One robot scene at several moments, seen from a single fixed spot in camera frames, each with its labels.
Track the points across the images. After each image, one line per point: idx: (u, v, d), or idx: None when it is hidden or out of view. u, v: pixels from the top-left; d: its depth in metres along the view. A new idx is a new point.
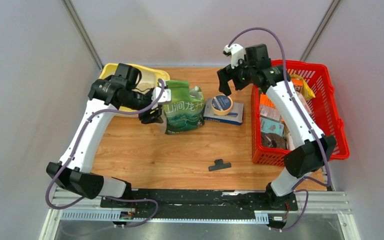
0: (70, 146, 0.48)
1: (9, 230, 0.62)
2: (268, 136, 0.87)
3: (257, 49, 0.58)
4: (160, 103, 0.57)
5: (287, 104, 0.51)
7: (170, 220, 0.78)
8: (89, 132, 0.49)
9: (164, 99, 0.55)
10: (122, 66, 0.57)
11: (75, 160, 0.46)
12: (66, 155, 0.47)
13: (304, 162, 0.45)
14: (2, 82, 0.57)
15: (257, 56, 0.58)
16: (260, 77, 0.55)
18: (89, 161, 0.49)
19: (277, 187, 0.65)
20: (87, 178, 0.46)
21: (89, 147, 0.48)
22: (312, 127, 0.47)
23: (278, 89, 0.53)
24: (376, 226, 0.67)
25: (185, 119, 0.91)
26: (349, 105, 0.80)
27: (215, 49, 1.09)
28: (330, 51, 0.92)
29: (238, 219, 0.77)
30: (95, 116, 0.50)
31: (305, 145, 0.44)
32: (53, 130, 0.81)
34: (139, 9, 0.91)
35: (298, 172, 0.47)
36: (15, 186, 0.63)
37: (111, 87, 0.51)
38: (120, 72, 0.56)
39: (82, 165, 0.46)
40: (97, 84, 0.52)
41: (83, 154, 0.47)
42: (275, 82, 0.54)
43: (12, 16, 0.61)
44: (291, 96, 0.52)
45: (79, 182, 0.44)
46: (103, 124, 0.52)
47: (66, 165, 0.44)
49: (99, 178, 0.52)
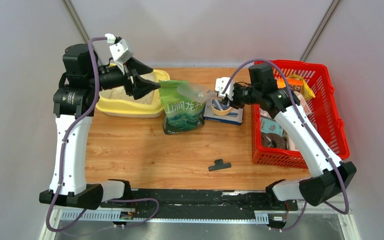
0: (56, 172, 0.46)
1: (10, 231, 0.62)
2: (268, 136, 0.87)
3: (263, 71, 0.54)
4: (118, 60, 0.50)
5: (300, 131, 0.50)
7: (170, 220, 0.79)
8: (70, 153, 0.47)
9: (120, 53, 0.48)
10: (68, 57, 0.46)
11: (67, 186, 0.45)
12: (55, 182, 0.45)
13: (324, 192, 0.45)
14: (1, 81, 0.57)
15: (263, 78, 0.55)
16: (268, 102, 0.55)
18: (82, 178, 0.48)
19: (280, 190, 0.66)
20: (85, 198, 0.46)
21: (75, 167, 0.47)
22: (329, 155, 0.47)
23: (288, 115, 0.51)
24: (376, 227, 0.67)
25: (185, 118, 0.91)
26: (349, 106, 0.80)
27: (215, 48, 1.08)
28: (331, 51, 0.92)
29: (237, 219, 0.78)
30: (70, 135, 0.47)
31: (325, 175, 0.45)
32: (54, 130, 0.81)
34: (139, 8, 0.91)
35: (318, 200, 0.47)
36: (15, 186, 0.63)
37: (76, 95, 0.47)
38: (73, 68, 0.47)
39: (75, 188, 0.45)
40: (58, 96, 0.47)
41: (71, 177, 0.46)
42: (284, 107, 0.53)
43: (11, 15, 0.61)
44: (303, 121, 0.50)
45: (77, 206, 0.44)
46: (82, 135, 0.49)
47: (59, 193, 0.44)
49: (96, 186, 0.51)
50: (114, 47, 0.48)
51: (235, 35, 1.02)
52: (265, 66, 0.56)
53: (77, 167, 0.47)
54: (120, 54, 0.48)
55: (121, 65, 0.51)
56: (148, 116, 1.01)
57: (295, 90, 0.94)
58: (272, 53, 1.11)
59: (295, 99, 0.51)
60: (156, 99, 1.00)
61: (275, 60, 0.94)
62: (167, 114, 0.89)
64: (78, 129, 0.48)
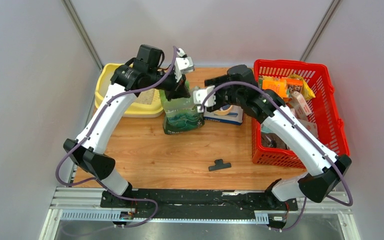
0: (88, 126, 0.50)
1: (9, 231, 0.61)
2: (268, 136, 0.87)
3: (244, 76, 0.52)
4: (182, 72, 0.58)
5: (292, 132, 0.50)
7: (170, 220, 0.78)
8: (106, 115, 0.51)
9: (186, 66, 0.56)
10: (144, 48, 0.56)
11: (91, 140, 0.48)
12: (83, 134, 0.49)
13: (327, 190, 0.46)
14: (0, 82, 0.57)
15: (245, 83, 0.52)
16: (254, 109, 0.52)
18: (104, 143, 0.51)
19: (281, 193, 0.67)
20: (101, 159, 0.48)
21: (104, 130, 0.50)
22: (325, 153, 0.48)
23: (277, 119, 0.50)
24: (376, 227, 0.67)
25: (183, 118, 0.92)
26: (349, 106, 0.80)
27: (215, 48, 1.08)
28: (330, 51, 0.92)
29: (238, 219, 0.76)
30: (114, 101, 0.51)
31: (327, 174, 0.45)
32: (54, 130, 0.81)
34: (139, 8, 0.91)
35: (320, 198, 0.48)
36: (15, 186, 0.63)
37: (133, 74, 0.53)
38: (142, 56, 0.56)
39: (96, 145, 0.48)
40: (120, 70, 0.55)
41: (98, 135, 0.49)
42: (271, 111, 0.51)
43: (12, 15, 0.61)
44: (293, 123, 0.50)
45: (91, 162, 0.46)
46: (123, 107, 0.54)
47: (82, 143, 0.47)
49: (112, 160, 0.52)
50: (181, 61, 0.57)
51: (236, 36, 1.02)
52: (244, 70, 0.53)
53: (106, 130, 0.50)
54: (186, 66, 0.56)
55: (178, 74, 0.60)
56: (148, 116, 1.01)
57: (295, 90, 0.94)
58: (272, 53, 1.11)
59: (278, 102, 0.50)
60: (156, 99, 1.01)
61: (273, 61, 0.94)
62: (167, 114, 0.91)
64: (123, 98, 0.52)
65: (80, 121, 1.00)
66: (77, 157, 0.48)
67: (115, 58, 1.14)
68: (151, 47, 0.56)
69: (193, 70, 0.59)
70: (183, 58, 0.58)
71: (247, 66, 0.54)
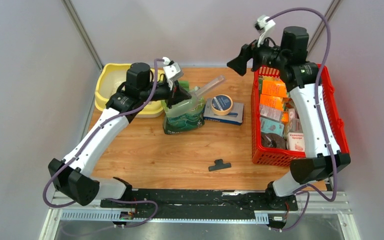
0: (77, 147, 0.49)
1: (9, 231, 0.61)
2: (268, 136, 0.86)
3: (298, 38, 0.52)
4: (172, 79, 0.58)
5: (309, 110, 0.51)
7: (169, 220, 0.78)
8: (98, 137, 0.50)
9: (174, 73, 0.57)
10: (130, 72, 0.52)
11: (79, 161, 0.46)
12: (72, 154, 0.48)
13: (312, 173, 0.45)
14: (0, 82, 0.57)
15: (294, 47, 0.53)
16: (289, 74, 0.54)
18: (91, 166, 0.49)
19: (279, 187, 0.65)
20: (86, 182, 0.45)
21: (94, 151, 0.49)
22: (330, 141, 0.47)
23: (304, 93, 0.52)
24: (376, 227, 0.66)
25: (185, 118, 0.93)
26: (349, 105, 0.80)
27: (215, 48, 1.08)
28: (331, 51, 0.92)
29: (238, 219, 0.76)
30: (107, 123, 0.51)
31: (318, 159, 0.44)
32: (54, 130, 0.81)
34: (139, 8, 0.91)
35: (302, 179, 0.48)
36: (15, 186, 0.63)
37: (127, 102, 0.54)
38: (131, 82, 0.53)
39: (83, 166, 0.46)
40: (115, 96, 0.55)
41: (87, 156, 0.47)
42: (303, 83, 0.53)
43: (11, 15, 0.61)
44: (317, 103, 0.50)
45: (77, 184, 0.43)
46: (115, 130, 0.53)
47: (69, 163, 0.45)
49: (97, 185, 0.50)
50: (168, 68, 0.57)
51: (236, 36, 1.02)
52: (301, 34, 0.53)
53: (95, 152, 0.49)
54: (174, 73, 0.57)
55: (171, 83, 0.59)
56: (148, 116, 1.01)
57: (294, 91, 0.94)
58: None
59: (319, 77, 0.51)
60: None
61: None
62: (167, 114, 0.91)
64: (116, 121, 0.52)
65: (79, 121, 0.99)
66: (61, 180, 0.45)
67: (115, 58, 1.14)
68: (137, 71, 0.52)
69: (182, 74, 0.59)
70: (169, 65, 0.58)
71: (305, 32, 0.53)
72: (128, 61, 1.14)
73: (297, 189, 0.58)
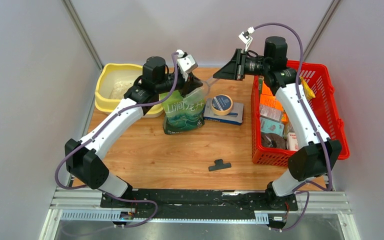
0: (94, 130, 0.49)
1: (9, 232, 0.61)
2: (268, 136, 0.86)
3: (277, 47, 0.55)
4: (187, 71, 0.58)
5: (294, 105, 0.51)
7: (170, 220, 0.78)
8: (114, 123, 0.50)
9: (189, 65, 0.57)
10: (148, 67, 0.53)
11: (94, 143, 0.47)
12: (88, 136, 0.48)
13: (307, 163, 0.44)
14: (0, 82, 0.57)
15: (275, 55, 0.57)
16: (271, 79, 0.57)
18: (106, 149, 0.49)
19: (279, 186, 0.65)
20: (97, 165, 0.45)
21: (110, 136, 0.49)
22: (317, 129, 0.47)
23: (287, 91, 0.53)
24: (377, 227, 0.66)
25: (185, 118, 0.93)
26: (349, 105, 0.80)
27: (215, 48, 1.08)
28: (330, 52, 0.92)
29: (238, 219, 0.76)
30: (124, 112, 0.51)
31: (309, 146, 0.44)
32: (54, 130, 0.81)
34: (139, 9, 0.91)
35: (300, 173, 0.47)
36: (15, 185, 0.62)
37: (145, 95, 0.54)
38: (147, 76, 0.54)
39: (98, 149, 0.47)
40: (133, 88, 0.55)
41: (103, 140, 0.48)
42: (285, 84, 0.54)
43: (12, 15, 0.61)
44: (300, 98, 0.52)
45: (90, 165, 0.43)
46: (130, 119, 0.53)
47: (85, 144, 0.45)
49: (106, 171, 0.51)
50: (183, 61, 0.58)
51: (235, 37, 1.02)
52: (281, 43, 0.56)
53: (111, 137, 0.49)
54: (189, 66, 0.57)
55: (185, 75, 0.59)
56: (148, 116, 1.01)
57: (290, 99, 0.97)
58: None
59: (298, 78, 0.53)
60: None
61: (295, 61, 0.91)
62: (167, 114, 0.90)
64: (133, 111, 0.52)
65: (79, 121, 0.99)
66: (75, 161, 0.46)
67: (115, 58, 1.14)
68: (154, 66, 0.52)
69: (197, 66, 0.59)
70: (184, 57, 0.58)
71: (285, 41, 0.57)
72: (128, 61, 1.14)
73: (296, 187, 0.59)
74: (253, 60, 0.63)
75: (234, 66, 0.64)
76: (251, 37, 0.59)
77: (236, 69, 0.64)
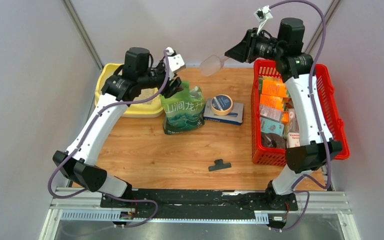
0: (78, 138, 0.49)
1: (9, 232, 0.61)
2: (268, 136, 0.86)
3: (293, 30, 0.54)
4: (174, 71, 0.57)
5: (304, 99, 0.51)
7: (169, 220, 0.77)
8: (98, 125, 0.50)
9: (178, 66, 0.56)
10: (130, 54, 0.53)
11: (81, 152, 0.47)
12: (74, 145, 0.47)
13: (305, 162, 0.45)
14: (0, 82, 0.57)
15: (290, 39, 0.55)
16: (284, 64, 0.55)
18: (95, 154, 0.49)
19: (278, 185, 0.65)
20: (91, 172, 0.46)
21: (96, 140, 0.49)
22: (322, 129, 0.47)
23: (298, 82, 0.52)
24: (377, 228, 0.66)
25: (184, 119, 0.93)
26: (349, 105, 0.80)
27: (215, 48, 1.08)
28: (330, 51, 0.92)
29: (238, 219, 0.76)
30: (105, 111, 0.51)
31: (310, 146, 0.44)
32: (54, 130, 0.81)
34: (139, 9, 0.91)
35: (296, 167, 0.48)
36: (14, 186, 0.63)
37: (124, 84, 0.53)
38: (130, 63, 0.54)
39: (87, 157, 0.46)
40: (111, 80, 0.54)
41: (89, 146, 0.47)
42: (297, 73, 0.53)
43: (11, 14, 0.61)
44: (311, 92, 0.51)
45: (82, 174, 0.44)
46: (114, 118, 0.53)
47: (72, 155, 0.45)
49: (104, 172, 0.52)
50: (173, 60, 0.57)
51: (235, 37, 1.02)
52: (298, 25, 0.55)
53: (97, 141, 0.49)
54: (178, 66, 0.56)
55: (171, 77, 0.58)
56: (148, 116, 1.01)
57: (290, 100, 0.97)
58: None
59: (313, 67, 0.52)
60: (156, 99, 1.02)
61: None
62: (167, 114, 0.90)
64: (114, 108, 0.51)
65: (79, 121, 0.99)
66: (68, 170, 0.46)
67: (115, 58, 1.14)
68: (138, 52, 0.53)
69: (185, 67, 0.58)
70: (173, 57, 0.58)
71: (302, 24, 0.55)
72: None
73: (294, 184, 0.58)
74: (265, 42, 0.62)
75: (244, 49, 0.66)
76: (265, 18, 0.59)
77: (245, 52, 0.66)
